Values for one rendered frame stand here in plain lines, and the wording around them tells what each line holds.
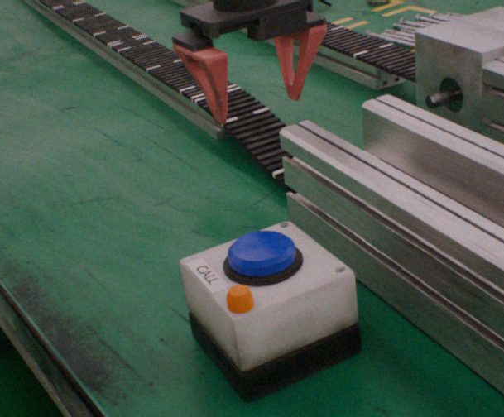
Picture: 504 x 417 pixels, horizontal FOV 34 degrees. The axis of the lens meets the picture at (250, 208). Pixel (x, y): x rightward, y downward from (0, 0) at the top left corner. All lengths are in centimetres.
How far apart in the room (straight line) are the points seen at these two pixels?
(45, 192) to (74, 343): 25
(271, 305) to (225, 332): 3
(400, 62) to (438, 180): 31
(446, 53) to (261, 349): 36
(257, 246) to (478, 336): 13
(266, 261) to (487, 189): 16
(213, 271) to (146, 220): 21
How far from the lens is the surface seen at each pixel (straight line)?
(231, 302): 45
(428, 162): 58
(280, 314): 46
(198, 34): 73
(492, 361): 47
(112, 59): 110
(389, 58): 89
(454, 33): 75
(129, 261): 63
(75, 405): 55
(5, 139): 93
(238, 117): 78
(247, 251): 47
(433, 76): 76
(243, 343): 45
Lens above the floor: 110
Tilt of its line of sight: 28 degrees down
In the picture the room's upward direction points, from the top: 8 degrees counter-clockwise
